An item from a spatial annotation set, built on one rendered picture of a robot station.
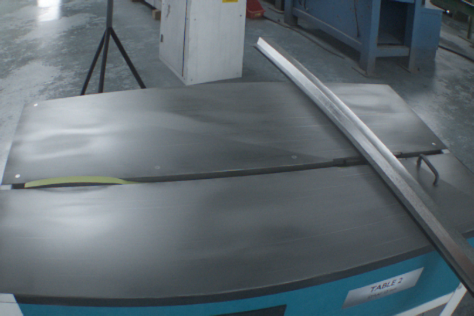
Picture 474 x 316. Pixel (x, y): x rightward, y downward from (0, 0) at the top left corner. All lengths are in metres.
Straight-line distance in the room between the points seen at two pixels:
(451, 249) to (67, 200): 0.60
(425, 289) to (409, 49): 2.99
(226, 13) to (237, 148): 1.94
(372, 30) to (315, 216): 2.63
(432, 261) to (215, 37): 2.20
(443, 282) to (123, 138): 0.66
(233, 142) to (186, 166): 0.11
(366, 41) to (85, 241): 2.85
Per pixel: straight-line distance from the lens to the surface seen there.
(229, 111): 0.94
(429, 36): 4.18
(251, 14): 4.17
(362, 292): 0.71
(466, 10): 5.71
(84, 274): 0.60
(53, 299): 0.59
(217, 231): 0.67
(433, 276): 0.82
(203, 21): 2.68
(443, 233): 0.72
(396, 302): 0.81
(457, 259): 0.70
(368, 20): 3.25
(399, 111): 1.09
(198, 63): 2.76
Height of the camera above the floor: 1.17
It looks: 32 degrees down
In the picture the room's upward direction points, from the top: 4 degrees clockwise
